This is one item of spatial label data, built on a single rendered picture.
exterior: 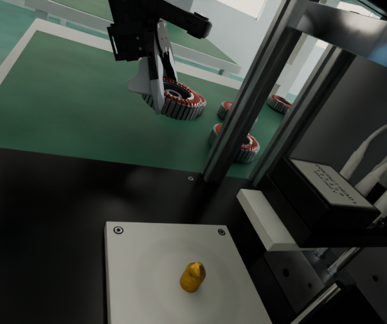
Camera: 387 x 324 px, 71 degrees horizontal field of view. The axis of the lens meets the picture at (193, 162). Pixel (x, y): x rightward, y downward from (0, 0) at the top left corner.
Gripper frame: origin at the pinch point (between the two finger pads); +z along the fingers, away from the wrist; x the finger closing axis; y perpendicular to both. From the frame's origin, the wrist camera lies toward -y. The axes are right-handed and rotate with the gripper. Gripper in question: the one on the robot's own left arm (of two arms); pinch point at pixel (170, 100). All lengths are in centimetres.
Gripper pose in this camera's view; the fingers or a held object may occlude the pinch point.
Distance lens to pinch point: 52.7
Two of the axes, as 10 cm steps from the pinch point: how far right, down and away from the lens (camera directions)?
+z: 1.5, 8.7, 4.6
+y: -9.8, 0.6, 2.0
